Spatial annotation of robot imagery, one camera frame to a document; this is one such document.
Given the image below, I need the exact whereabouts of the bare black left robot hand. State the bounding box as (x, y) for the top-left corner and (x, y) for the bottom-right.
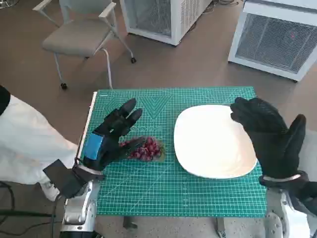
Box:
(80, 98), (146, 172)

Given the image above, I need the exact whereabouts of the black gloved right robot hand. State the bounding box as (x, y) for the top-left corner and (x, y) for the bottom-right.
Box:
(229, 96), (307, 179)

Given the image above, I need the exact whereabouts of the red toy grape bunch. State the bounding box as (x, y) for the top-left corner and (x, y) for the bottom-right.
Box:
(118, 136), (166, 162)

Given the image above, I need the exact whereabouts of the white square plate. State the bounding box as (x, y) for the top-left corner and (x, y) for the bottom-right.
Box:
(173, 105), (258, 179)

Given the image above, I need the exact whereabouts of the person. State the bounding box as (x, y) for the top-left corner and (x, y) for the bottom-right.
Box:
(0, 85), (80, 202)

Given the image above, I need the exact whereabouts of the white mesh cabinet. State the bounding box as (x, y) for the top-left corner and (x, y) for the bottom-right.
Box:
(227, 0), (317, 82)
(119, 0), (214, 47)

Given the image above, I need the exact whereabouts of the green cutting mat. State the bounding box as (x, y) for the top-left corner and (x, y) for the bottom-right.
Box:
(89, 86), (267, 219)

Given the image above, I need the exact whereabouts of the grey chair with castors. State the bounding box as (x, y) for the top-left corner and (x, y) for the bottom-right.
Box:
(32, 0), (138, 90)

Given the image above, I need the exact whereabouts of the black flat floor bar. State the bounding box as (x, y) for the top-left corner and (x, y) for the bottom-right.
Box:
(0, 209), (56, 219)

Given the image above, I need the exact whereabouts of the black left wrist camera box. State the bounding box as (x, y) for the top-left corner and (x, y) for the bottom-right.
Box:
(42, 159), (84, 199)

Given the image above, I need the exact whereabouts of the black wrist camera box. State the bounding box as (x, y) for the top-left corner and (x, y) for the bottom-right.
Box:
(42, 159), (84, 199)
(293, 182), (317, 216)

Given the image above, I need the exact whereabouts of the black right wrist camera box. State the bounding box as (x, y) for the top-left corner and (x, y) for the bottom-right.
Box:
(293, 182), (317, 216)

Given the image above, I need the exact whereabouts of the grey metal table bracket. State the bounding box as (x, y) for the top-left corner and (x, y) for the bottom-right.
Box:
(214, 217), (226, 238)
(123, 216), (138, 231)

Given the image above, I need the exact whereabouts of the thin black floor cable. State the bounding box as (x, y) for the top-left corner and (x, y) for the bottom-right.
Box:
(210, 0), (245, 13)

